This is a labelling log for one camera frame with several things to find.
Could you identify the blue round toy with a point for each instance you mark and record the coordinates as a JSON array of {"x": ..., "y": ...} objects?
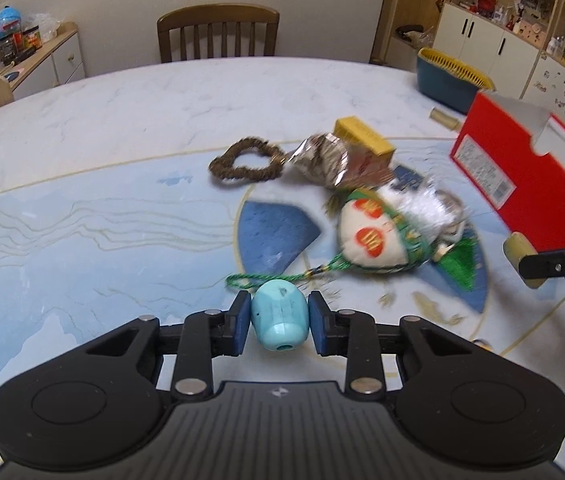
[{"x": 5, "y": 22}]

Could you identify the green tassel cloth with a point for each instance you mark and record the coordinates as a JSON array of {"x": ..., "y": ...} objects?
[{"x": 457, "y": 265}]

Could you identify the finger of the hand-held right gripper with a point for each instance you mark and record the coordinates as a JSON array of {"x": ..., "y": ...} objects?
[{"x": 547, "y": 267}]

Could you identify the white fluffy toy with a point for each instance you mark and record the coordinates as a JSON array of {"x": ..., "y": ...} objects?
[{"x": 412, "y": 205}]

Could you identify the red cardboard box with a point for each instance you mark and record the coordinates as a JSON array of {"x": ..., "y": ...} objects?
[{"x": 512, "y": 160}]

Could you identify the yellow cardboard box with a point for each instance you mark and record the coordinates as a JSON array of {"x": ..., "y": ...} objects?
[{"x": 362, "y": 132}]

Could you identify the silver foil snack bag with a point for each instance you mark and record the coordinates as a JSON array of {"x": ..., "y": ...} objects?
[{"x": 322, "y": 157}]

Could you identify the beige cylindrical object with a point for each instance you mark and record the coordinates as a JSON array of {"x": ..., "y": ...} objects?
[{"x": 514, "y": 247}]

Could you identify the dark jar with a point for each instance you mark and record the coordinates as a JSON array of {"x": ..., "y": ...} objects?
[{"x": 8, "y": 50}]

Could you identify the small wooden cylinder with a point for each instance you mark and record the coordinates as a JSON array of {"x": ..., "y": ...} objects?
[{"x": 445, "y": 119}]

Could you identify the small dark blue packet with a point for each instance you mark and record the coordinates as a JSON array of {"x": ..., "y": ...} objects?
[{"x": 407, "y": 174}]

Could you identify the brown scrunchie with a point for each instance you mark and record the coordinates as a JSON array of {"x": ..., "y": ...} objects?
[{"x": 222, "y": 167}]

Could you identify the white and wooden wall cabinet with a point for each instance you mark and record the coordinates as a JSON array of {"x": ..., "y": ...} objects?
[{"x": 467, "y": 30}]

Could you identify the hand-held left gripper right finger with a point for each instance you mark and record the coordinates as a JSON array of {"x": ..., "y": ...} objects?
[{"x": 318, "y": 324}]

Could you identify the clear plastic bag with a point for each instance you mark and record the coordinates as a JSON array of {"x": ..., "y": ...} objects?
[{"x": 45, "y": 25}]

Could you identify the white sideboard with wooden top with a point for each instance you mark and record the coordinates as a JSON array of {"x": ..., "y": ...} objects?
[{"x": 62, "y": 65}]

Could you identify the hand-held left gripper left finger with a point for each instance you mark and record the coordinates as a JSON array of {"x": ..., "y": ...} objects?
[{"x": 242, "y": 324}]

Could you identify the red teapot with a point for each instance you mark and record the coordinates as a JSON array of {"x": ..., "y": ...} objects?
[{"x": 486, "y": 4}]

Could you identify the light blue egg-shaped toy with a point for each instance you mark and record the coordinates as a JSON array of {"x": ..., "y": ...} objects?
[{"x": 280, "y": 312}]

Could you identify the brown wooden chair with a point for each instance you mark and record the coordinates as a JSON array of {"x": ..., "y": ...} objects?
[{"x": 217, "y": 17}]

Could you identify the blue and yellow basket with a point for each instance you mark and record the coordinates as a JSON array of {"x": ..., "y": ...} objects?
[{"x": 442, "y": 85}]

